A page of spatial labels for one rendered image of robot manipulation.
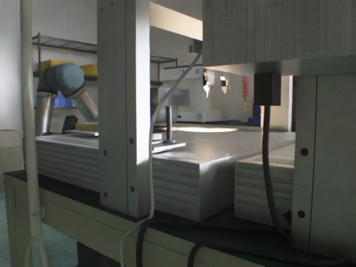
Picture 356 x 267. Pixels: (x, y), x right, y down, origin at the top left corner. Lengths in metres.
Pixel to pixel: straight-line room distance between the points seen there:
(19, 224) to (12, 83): 3.29
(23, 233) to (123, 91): 0.61
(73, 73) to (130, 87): 0.90
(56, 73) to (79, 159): 0.74
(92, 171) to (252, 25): 0.50
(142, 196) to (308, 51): 0.38
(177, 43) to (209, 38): 5.93
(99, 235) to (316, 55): 0.51
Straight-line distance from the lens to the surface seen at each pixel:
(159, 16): 0.65
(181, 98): 0.62
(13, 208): 0.99
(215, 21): 0.33
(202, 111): 3.49
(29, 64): 0.78
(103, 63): 0.59
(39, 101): 1.53
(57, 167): 0.82
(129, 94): 0.53
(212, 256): 0.45
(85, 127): 0.97
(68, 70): 1.40
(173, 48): 6.15
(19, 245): 1.02
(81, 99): 1.46
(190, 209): 0.51
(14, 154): 3.81
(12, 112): 4.17
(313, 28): 0.28
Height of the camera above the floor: 0.94
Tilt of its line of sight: 5 degrees down
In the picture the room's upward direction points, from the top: straight up
